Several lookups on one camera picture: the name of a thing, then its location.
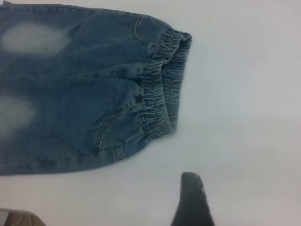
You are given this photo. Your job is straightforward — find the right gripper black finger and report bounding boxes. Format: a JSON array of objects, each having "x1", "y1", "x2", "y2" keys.
[{"x1": 170, "y1": 171, "x2": 215, "y2": 226}]

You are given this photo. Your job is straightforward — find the blue denim jeans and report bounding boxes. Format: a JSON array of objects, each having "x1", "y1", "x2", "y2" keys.
[{"x1": 0, "y1": 0, "x2": 193, "y2": 176}]

